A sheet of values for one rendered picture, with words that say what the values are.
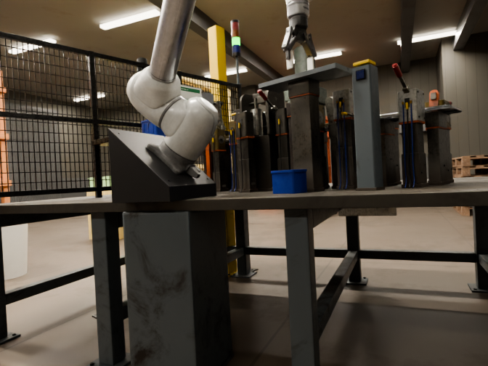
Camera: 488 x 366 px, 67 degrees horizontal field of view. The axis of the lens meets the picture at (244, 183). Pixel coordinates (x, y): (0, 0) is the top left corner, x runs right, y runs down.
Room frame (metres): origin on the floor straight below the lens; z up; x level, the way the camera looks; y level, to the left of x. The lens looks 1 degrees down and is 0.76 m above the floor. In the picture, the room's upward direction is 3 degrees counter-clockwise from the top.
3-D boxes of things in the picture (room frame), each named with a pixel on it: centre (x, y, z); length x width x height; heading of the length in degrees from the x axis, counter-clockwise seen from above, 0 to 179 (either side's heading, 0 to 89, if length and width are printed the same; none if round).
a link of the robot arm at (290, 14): (1.50, -0.26, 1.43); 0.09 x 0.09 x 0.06
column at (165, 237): (1.50, 0.28, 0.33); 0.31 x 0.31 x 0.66; 67
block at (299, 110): (1.50, -0.26, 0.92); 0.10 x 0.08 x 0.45; 47
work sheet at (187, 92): (2.67, 0.36, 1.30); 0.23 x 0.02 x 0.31; 137
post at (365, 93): (1.33, -0.46, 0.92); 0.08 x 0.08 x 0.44; 47
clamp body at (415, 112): (1.37, -0.63, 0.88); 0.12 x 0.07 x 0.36; 137
